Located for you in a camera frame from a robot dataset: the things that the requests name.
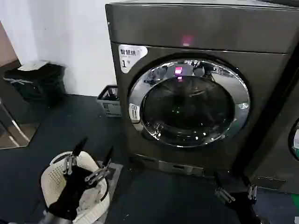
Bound pale knitted clothes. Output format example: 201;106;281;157
74;182;111;224

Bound white number label sticker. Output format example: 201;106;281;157
117;44;149;74

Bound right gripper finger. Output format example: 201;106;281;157
214;172;236;204
243;174;258;199

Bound grey plastic crate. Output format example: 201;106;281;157
96;84;122;118

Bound round door of unlabelled dryer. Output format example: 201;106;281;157
288;118;299;162

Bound round glass dryer door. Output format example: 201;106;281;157
128;58;251;147

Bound grey dryer with number label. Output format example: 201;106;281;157
105;0;299;180

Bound white sheet of paper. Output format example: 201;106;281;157
17;60;56;72

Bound dark glossy cabinet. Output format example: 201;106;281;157
0;76;41;150

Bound black waste bin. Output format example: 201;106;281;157
4;60;66;108

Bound white perforated laundry basket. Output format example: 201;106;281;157
40;150;111;224

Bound small white door sticker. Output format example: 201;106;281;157
129;102;141;123

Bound grey dryer without label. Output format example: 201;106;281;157
244;53;299;190

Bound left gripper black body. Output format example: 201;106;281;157
50;166;93;221

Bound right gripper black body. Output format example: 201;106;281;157
230;193;258;224

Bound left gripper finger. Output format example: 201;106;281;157
62;137;88;175
85;146;115;185

